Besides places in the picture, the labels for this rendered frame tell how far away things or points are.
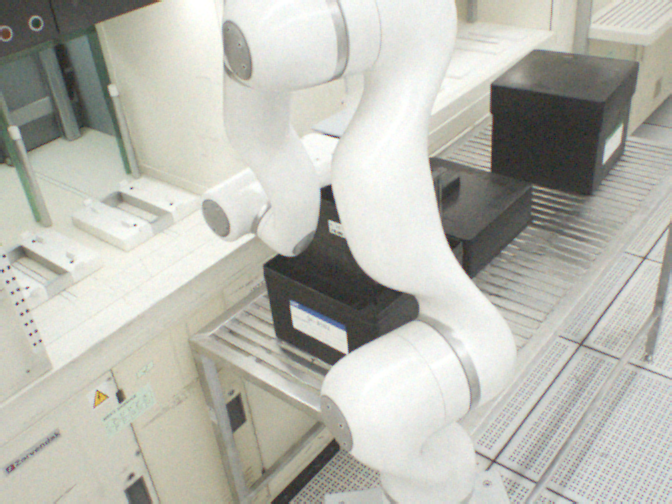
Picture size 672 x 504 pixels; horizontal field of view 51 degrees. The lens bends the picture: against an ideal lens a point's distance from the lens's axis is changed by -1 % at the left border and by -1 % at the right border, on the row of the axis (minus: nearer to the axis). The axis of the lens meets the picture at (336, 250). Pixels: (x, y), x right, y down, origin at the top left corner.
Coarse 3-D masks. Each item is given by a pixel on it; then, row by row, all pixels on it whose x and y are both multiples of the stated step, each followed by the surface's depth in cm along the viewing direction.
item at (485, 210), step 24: (456, 168) 174; (456, 192) 165; (480, 192) 164; (504, 192) 163; (528, 192) 164; (456, 216) 156; (480, 216) 155; (504, 216) 158; (528, 216) 168; (480, 240) 152; (504, 240) 162; (480, 264) 156
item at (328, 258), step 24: (336, 120) 123; (432, 168) 127; (336, 216) 120; (312, 240) 127; (336, 240) 123; (288, 264) 136; (312, 264) 131; (336, 264) 126; (312, 288) 135; (360, 288) 125; (384, 288) 124
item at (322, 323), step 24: (456, 240) 136; (264, 264) 135; (288, 288) 132; (336, 288) 154; (288, 312) 136; (312, 312) 131; (336, 312) 125; (360, 312) 121; (384, 312) 121; (408, 312) 127; (288, 336) 141; (312, 336) 135; (336, 336) 129; (360, 336) 124; (336, 360) 133
